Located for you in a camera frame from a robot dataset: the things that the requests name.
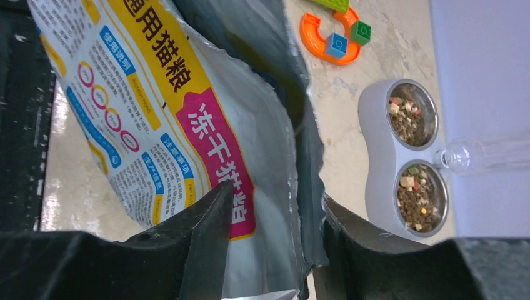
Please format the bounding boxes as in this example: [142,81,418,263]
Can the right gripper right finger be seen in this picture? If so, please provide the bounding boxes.
[313,196,529,299]

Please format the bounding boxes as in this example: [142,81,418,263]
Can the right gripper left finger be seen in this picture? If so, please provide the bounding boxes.
[1,181,233,299]

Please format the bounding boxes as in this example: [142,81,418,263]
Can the pet food bag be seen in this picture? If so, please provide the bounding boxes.
[28,1,320,299]

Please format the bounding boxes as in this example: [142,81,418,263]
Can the grey double pet bowl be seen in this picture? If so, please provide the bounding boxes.
[358,78,449,241]

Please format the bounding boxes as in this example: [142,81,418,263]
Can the clear water bottle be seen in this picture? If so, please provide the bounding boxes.
[434,131,529,176]

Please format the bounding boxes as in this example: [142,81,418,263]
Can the orange green toy block piece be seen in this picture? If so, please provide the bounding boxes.
[299,1,372,66]

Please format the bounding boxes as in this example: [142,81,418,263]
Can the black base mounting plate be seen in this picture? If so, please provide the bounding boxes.
[1,1,56,231]

